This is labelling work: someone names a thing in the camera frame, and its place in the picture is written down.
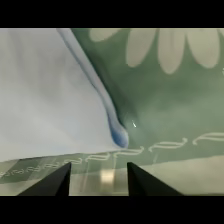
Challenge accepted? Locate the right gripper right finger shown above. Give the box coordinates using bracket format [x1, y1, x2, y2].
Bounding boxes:
[126, 161, 184, 197]

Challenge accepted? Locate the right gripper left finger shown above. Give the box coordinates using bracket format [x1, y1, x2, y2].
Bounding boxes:
[18, 161, 72, 197]

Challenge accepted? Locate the light blue shirt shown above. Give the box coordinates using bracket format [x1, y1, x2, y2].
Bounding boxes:
[0, 28, 130, 163]

